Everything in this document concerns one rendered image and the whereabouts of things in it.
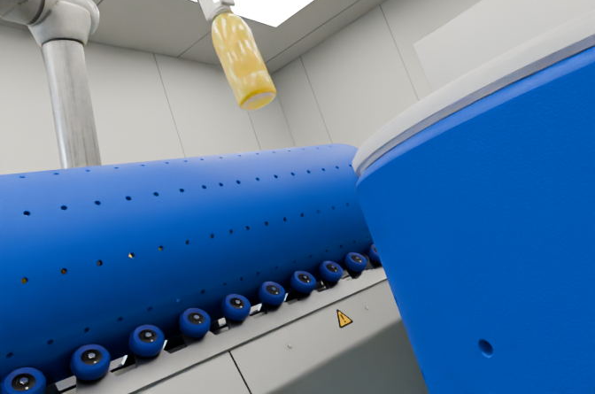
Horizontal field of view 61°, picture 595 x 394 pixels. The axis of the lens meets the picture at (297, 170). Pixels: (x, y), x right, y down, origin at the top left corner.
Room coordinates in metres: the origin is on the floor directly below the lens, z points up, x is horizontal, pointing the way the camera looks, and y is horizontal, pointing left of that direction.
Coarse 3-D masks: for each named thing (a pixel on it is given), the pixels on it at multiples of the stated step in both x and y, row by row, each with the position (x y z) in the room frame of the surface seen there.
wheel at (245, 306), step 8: (232, 296) 0.79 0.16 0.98; (240, 296) 0.80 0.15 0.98; (224, 304) 0.77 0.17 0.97; (232, 304) 0.78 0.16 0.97; (240, 304) 0.79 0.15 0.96; (248, 304) 0.79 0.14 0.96; (224, 312) 0.77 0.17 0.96; (232, 312) 0.77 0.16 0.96; (240, 312) 0.77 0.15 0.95; (248, 312) 0.78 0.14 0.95; (240, 320) 0.78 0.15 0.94
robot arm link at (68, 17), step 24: (48, 0) 1.17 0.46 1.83; (72, 0) 1.22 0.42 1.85; (48, 24) 1.20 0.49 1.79; (72, 24) 1.23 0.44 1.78; (96, 24) 1.32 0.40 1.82; (48, 48) 1.23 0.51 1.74; (72, 48) 1.24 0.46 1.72; (48, 72) 1.24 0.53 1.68; (72, 72) 1.24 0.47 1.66; (72, 96) 1.24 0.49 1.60; (72, 120) 1.24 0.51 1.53; (72, 144) 1.24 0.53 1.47; (96, 144) 1.29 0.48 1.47
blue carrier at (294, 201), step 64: (0, 192) 0.58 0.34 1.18; (64, 192) 0.62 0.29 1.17; (128, 192) 0.67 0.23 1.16; (192, 192) 0.74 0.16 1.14; (256, 192) 0.82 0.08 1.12; (320, 192) 0.92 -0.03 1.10; (0, 256) 0.54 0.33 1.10; (64, 256) 0.58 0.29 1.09; (128, 256) 0.64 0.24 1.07; (192, 256) 0.71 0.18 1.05; (256, 256) 0.81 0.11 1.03; (320, 256) 0.94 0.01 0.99; (0, 320) 0.54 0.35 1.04; (64, 320) 0.59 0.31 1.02; (128, 320) 0.66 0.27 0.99
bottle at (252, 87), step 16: (224, 16) 0.80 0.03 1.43; (224, 32) 0.79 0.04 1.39; (240, 32) 0.80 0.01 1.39; (224, 48) 0.80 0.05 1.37; (240, 48) 0.79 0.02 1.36; (256, 48) 0.81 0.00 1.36; (224, 64) 0.81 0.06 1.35; (240, 64) 0.79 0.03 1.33; (256, 64) 0.80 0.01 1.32; (240, 80) 0.79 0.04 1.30; (256, 80) 0.79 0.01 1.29; (240, 96) 0.80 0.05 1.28; (256, 96) 0.80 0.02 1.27; (272, 96) 0.82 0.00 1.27
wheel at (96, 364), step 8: (88, 344) 0.63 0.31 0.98; (96, 344) 0.63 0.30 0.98; (80, 352) 0.62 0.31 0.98; (88, 352) 0.62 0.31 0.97; (96, 352) 0.62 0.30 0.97; (104, 352) 0.63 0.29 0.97; (72, 360) 0.61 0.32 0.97; (80, 360) 0.61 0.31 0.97; (88, 360) 0.61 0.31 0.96; (96, 360) 0.62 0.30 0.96; (104, 360) 0.62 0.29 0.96; (72, 368) 0.60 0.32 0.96; (80, 368) 0.60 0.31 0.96; (88, 368) 0.60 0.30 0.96; (96, 368) 0.61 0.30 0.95; (104, 368) 0.62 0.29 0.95; (80, 376) 0.60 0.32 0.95; (88, 376) 0.61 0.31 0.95; (96, 376) 0.61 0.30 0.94
